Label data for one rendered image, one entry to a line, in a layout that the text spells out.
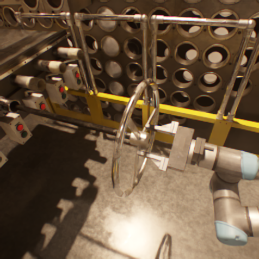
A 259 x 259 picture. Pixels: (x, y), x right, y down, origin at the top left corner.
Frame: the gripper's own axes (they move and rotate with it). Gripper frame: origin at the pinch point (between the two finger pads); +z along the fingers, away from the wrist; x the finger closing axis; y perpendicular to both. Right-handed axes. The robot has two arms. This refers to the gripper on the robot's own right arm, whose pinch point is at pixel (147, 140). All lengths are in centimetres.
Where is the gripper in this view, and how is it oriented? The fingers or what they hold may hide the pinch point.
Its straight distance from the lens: 62.7
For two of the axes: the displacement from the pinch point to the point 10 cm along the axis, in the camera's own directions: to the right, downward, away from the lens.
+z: -9.2, -2.3, 3.2
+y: 2.4, 3.2, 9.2
